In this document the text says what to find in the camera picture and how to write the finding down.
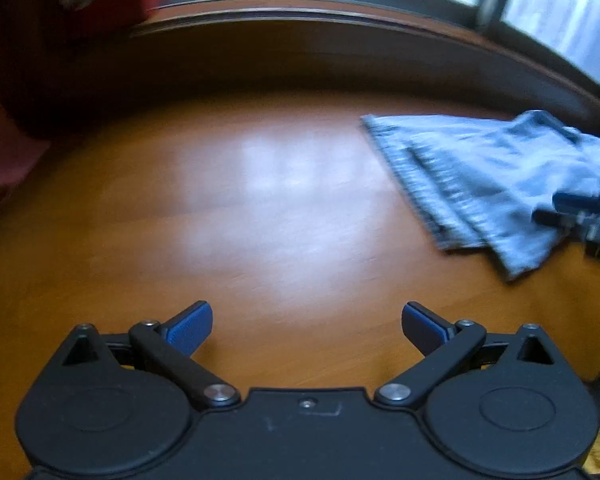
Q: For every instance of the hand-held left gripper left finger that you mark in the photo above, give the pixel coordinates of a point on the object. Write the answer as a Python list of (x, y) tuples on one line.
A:
[(192, 327)]

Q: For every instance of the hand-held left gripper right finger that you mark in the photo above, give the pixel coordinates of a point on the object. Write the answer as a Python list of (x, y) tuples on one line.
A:
[(422, 327)]

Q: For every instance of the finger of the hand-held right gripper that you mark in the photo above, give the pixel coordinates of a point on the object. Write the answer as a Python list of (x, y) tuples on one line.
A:
[(580, 202), (560, 219)]

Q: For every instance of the light blue jeans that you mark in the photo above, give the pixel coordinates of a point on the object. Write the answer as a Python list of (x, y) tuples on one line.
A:
[(480, 180)]

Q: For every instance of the grey framed window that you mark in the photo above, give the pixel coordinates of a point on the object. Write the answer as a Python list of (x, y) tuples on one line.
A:
[(565, 15)]

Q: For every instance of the wooden window sill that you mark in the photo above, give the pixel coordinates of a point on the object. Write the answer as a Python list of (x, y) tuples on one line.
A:
[(330, 16)]

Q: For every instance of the dark red object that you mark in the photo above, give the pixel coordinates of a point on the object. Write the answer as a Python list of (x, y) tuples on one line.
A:
[(30, 50)]

